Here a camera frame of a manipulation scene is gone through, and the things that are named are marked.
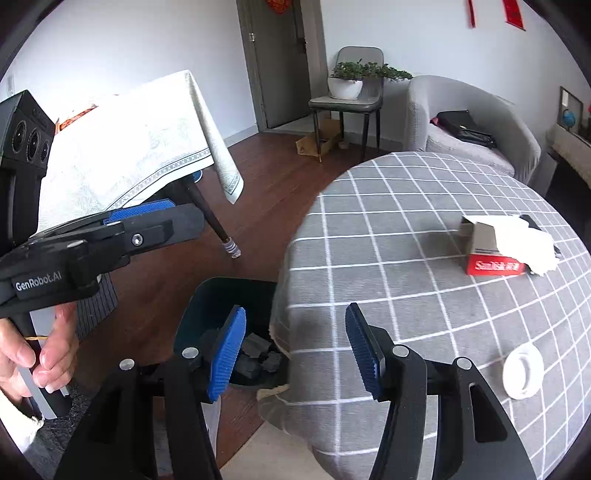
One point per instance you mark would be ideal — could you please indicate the table with pale patterned cloth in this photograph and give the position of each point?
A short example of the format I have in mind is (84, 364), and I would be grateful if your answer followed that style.
(138, 138)

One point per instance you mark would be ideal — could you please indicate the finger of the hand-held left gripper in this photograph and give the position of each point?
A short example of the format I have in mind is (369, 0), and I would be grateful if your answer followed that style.
(138, 210)
(152, 230)

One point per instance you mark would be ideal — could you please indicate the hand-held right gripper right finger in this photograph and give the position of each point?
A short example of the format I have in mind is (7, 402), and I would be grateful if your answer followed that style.
(364, 355)

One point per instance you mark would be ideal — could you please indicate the red wall scroll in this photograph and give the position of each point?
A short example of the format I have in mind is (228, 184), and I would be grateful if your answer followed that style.
(515, 14)

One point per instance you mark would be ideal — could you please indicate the small blue globe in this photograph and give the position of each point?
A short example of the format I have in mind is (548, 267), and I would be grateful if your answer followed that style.
(569, 119)

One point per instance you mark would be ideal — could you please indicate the potted plant in white pot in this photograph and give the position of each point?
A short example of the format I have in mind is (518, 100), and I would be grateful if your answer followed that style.
(344, 87)

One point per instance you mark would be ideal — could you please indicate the white wall socket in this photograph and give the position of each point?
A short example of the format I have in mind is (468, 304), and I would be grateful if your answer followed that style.
(10, 85)

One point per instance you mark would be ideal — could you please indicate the grey door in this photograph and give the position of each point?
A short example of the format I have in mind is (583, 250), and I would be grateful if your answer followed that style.
(281, 69)

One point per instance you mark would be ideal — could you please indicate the grey armchair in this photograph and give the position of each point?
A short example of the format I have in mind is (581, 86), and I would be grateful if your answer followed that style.
(461, 92)

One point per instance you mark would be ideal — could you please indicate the round table, grey checked cloth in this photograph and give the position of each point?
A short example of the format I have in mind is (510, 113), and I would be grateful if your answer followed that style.
(392, 254)

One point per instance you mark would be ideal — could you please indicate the dark teal trash bin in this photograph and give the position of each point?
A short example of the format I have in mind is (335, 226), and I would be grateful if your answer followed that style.
(203, 300)

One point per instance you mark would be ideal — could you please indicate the beige lace-edged cloth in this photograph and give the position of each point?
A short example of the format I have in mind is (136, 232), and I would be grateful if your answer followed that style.
(572, 147)

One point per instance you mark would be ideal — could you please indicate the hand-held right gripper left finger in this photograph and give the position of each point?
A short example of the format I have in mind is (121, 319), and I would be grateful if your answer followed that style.
(226, 360)

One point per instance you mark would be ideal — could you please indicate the picture frame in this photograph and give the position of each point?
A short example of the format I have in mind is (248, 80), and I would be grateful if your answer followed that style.
(570, 99)

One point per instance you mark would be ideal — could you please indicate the black and white packet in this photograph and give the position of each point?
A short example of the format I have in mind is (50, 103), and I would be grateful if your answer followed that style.
(531, 222)

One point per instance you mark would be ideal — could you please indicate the red knot ornament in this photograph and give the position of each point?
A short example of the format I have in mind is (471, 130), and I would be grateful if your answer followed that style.
(471, 14)

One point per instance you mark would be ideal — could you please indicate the red and white box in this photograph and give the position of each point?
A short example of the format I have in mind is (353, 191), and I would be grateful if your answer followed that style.
(485, 244)

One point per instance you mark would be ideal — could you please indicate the grey chair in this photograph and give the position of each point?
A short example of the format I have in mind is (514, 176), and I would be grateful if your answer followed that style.
(358, 53)

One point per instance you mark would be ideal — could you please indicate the brown cardboard box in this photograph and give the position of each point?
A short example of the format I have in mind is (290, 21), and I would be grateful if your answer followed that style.
(307, 145)

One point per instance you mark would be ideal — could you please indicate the grey striped mat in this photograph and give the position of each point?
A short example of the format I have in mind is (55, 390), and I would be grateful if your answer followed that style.
(101, 304)

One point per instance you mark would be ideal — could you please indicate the red door decoration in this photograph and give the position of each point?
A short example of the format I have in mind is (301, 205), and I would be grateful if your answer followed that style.
(277, 4)

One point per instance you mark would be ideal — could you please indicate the orange snack bag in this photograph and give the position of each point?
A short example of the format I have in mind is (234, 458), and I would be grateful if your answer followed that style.
(74, 116)

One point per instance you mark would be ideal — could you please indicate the blue plastic basin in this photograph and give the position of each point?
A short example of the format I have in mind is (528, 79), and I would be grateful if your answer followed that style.
(196, 176)

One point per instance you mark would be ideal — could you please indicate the person's left hand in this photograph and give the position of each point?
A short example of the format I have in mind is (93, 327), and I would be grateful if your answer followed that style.
(51, 355)

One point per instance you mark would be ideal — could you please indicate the white round plastic lid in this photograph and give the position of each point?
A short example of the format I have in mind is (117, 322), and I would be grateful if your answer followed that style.
(524, 371)

